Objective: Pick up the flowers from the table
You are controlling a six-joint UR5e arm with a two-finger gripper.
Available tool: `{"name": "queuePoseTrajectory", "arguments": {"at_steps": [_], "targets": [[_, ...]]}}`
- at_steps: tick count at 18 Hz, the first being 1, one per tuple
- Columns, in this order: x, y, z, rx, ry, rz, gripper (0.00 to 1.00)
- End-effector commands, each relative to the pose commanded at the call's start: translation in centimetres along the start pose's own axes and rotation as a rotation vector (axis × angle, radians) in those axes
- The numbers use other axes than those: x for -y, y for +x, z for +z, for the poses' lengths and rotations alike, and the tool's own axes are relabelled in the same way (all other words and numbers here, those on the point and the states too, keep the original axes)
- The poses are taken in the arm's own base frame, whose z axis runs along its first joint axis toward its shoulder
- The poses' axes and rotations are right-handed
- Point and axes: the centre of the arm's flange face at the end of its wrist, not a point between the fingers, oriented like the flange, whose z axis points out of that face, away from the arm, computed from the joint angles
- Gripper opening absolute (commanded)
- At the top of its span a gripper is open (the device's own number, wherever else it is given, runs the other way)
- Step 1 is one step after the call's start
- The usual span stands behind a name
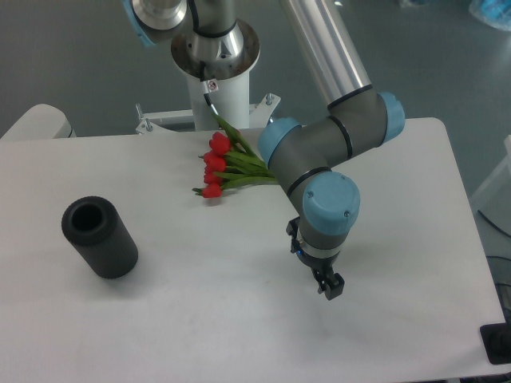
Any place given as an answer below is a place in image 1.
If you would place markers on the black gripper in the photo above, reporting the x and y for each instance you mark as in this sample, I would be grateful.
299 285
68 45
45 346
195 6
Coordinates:
320 261

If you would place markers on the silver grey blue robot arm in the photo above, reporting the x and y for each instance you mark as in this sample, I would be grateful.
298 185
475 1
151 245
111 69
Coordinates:
216 51

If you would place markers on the red tulip flower bouquet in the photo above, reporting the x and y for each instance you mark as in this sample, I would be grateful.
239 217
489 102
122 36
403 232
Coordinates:
231 163

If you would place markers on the black clamp at table edge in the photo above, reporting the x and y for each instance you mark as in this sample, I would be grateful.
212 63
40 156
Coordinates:
496 340

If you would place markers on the black cylindrical vase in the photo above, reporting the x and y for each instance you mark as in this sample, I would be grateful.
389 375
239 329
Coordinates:
94 228

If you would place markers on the white rounded furniture corner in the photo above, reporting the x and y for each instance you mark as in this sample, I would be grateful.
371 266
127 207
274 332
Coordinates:
41 122

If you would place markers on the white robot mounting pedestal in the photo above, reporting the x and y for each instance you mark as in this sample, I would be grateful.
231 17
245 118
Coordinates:
229 98

